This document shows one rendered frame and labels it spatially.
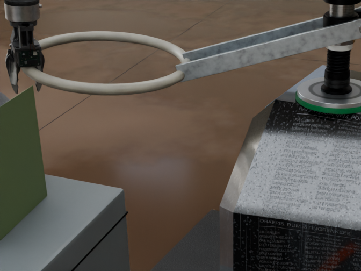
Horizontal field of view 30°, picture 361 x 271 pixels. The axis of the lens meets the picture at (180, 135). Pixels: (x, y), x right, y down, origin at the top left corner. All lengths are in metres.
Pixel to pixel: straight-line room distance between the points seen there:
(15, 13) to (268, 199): 0.81
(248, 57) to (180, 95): 2.46
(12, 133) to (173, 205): 1.82
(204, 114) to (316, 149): 2.20
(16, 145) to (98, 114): 2.77
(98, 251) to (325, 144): 0.73
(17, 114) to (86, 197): 0.24
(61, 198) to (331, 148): 0.75
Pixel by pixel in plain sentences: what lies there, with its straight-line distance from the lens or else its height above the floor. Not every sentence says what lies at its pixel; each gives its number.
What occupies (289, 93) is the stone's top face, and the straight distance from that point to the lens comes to 1.94.
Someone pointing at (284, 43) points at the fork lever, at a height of 1.01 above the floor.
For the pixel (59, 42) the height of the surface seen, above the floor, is 0.95.
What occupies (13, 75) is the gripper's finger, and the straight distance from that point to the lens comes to 1.90.
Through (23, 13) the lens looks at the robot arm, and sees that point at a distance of 1.80.
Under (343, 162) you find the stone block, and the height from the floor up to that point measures 0.74.
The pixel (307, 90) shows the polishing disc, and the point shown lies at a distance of 1.90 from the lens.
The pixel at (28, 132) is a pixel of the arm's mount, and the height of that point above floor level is 1.01.
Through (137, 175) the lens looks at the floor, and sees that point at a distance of 3.30.
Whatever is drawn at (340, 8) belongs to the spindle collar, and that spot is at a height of 1.09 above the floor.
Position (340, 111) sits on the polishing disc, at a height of 0.84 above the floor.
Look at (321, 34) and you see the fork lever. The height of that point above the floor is 1.03.
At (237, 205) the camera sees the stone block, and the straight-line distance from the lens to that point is 1.81.
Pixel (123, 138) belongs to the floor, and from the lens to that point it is 3.69.
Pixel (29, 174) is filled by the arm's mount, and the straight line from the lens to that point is 1.34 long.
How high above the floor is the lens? 1.52
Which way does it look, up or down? 24 degrees down
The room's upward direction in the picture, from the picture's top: 2 degrees counter-clockwise
